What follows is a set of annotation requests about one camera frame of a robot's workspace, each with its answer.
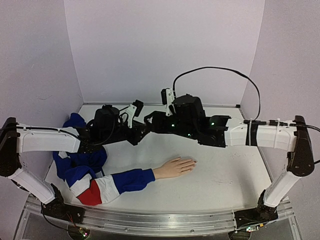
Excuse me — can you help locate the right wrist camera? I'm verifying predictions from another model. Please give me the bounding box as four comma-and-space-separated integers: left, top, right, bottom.
160, 88, 176, 117

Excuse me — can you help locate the blue white red jacket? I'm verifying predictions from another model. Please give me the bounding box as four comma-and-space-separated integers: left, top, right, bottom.
52, 112, 156, 207

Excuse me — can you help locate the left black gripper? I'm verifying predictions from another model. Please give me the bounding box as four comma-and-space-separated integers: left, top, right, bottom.
101, 120, 148, 146

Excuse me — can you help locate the aluminium rail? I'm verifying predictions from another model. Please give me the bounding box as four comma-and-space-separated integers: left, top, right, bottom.
82, 101, 242, 109
16, 196, 299, 236

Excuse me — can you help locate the aluminium front rail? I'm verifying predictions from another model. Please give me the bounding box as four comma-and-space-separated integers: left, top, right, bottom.
16, 196, 299, 236

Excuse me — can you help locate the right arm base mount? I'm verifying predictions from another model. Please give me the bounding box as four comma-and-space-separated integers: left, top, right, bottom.
234, 190, 279, 230

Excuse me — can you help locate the mannequin hand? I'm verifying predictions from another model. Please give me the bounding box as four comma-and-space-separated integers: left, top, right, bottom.
152, 157, 197, 180

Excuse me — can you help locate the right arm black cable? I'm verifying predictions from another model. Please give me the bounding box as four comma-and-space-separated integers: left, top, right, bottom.
172, 66, 261, 121

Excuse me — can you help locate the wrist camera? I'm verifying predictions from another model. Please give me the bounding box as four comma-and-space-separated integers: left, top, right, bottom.
160, 88, 176, 117
125, 100, 144, 129

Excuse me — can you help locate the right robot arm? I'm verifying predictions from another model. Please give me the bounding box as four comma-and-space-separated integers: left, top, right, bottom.
144, 94, 315, 224

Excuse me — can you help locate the aluminium back rail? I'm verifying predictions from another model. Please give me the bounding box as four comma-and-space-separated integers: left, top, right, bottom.
82, 101, 242, 109

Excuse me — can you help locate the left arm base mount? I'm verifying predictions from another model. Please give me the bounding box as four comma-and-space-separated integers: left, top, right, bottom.
41, 196, 85, 224

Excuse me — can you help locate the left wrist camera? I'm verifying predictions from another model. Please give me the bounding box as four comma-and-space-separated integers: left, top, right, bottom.
125, 100, 144, 129

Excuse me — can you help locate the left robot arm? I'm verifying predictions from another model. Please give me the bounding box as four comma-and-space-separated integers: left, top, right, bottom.
0, 104, 156, 219

